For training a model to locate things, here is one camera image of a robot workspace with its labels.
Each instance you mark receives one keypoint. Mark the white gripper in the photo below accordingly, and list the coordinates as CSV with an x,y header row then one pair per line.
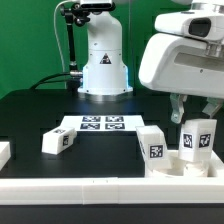
x,y
179,65

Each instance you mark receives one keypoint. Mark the white rail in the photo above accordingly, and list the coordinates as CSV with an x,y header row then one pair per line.
x,y
216,166
83,191

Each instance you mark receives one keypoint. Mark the white front rail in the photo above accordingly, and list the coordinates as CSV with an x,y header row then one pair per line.
x,y
83,191

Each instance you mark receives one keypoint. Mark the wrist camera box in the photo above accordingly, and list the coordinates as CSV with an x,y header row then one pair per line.
x,y
195,24

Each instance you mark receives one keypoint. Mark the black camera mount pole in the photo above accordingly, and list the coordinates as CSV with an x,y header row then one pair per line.
x,y
73,15

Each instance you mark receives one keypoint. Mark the white right rail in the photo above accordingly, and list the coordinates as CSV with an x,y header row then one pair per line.
x,y
216,166

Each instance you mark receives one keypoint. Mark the white round stool seat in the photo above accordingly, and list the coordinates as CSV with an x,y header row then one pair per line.
x,y
180,168

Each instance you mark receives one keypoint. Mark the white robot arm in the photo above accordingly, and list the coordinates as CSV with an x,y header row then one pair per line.
x,y
103,73

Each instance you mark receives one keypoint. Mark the white block at left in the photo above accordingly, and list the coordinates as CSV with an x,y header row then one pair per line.
x,y
5,153

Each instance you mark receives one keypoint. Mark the white marker sheet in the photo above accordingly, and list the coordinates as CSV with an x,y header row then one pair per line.
x,y
103,122

